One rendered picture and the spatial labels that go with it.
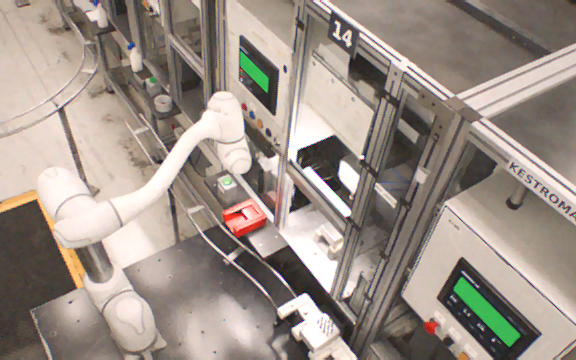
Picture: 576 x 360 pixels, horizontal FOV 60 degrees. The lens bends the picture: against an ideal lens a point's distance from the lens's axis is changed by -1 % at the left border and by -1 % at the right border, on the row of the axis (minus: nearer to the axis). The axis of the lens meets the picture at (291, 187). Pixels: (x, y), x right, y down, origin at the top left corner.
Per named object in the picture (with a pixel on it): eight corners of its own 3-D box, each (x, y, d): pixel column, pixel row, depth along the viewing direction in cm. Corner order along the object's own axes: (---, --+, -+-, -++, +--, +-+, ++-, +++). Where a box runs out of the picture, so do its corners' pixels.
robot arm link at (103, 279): (107, 325, 206) (82, 288, 216) (141, 302, 213) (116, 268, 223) (45, 212, 147) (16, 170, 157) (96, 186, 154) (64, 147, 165)
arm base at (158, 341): (130, 376, 199) (128, 371, 195) (109, 333, 211) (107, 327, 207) (172, 353, 207) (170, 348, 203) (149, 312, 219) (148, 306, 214)
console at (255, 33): (222, 98, 213) (220, -4, 179) (277, 79, 225) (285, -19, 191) (276, 158, 191) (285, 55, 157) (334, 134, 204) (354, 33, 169)
